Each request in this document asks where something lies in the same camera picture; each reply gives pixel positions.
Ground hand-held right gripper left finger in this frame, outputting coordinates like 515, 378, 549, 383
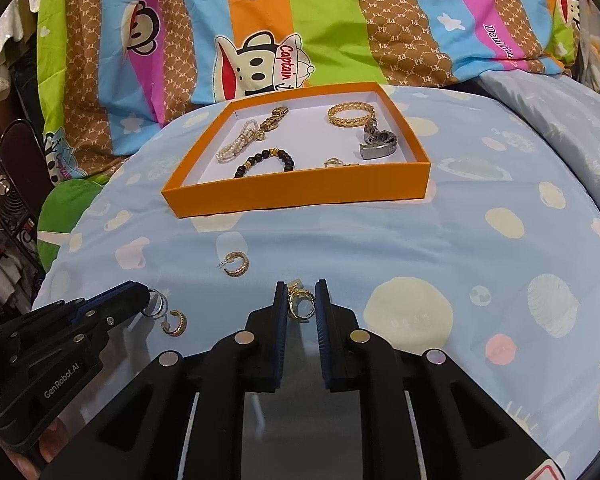
40, 280, 290, 480

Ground gold wristwatch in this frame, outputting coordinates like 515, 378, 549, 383
256, 106, 290, 133

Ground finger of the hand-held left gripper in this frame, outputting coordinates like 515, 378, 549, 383
77, 296, 153, 343
32, 281, 151, 323

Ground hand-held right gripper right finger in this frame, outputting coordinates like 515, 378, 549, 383
314, 279, 556, 480

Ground small electric fan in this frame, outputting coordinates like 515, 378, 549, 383
0, 152, 31, 241

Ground black bead bracelet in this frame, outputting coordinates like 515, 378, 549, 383
233, 148, 297, 180

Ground green round cushion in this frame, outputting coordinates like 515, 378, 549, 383
36, 180, 106, 265

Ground white pearl bracelet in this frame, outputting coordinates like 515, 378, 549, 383
216, 119, 267, 164

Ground dark brown chair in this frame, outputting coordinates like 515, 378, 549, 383
0, 120, 51, 201

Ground silver ring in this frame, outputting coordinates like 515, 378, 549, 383
141, 288, 170, 320

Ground gold hoop earring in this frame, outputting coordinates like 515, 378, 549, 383
218, 252, 251, 278
161, 311, 188, 337

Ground hanging clothes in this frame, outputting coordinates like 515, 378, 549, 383
0, 0, 43, 126

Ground silver chain bracelet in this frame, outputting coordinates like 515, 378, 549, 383
357, 119, 398, 161

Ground orange cardboard box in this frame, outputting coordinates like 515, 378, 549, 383
161, 82, 432, 219

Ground light blue printed bedsheet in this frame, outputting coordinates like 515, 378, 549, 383
30, 70, 600, 480

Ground striped monkey print blanket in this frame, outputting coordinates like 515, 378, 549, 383
35, 0, 581, 186

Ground gold braided bangle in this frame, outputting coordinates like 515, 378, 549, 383
328, 102, 372, 128

